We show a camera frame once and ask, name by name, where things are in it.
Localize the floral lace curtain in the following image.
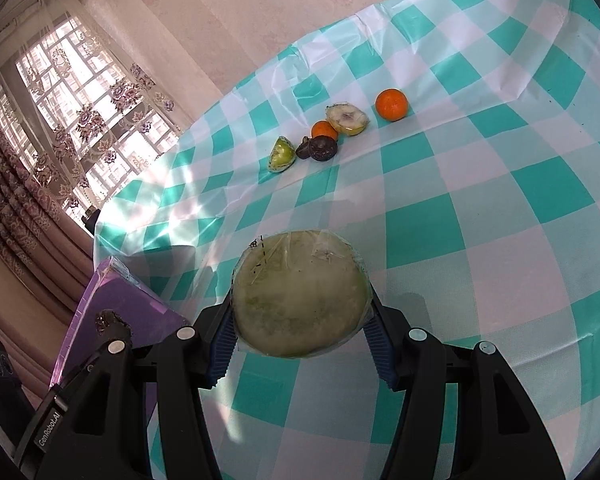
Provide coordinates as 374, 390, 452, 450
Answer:
0, 0, 196, 221

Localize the small orange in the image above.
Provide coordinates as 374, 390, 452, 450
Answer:
311, 120, 340, 141

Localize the window with white frame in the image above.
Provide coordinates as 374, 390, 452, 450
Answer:
0, 12, 181, 211

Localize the green apple wedge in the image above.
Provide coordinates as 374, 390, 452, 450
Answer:
268, 136, 297, 174

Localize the patterned brown drape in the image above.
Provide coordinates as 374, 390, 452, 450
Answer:
0, 85, 101, 311

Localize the plastic-wrapped green melon half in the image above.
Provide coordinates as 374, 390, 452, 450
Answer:
230, 230, 373, 360

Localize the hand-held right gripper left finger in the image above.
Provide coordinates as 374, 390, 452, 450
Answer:
22, 287, 241, 480

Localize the large orange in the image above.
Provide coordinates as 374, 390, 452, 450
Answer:
375, 88, 409, 122

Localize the purple box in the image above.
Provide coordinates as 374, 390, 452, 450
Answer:
51, 255, 191, 411

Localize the dark spiky fruit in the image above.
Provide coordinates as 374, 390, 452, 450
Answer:
96, 310, 131, 338

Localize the large dark brown round fruit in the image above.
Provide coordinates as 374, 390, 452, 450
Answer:
307, 136, 339, 162

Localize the cut pear half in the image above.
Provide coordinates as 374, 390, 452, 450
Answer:
326, 103, 370, 137

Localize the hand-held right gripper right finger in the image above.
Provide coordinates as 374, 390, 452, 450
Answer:
362, 285, 566, 480

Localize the teal white checked tablecloth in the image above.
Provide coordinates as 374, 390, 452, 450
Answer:
94, 0, 600, 480

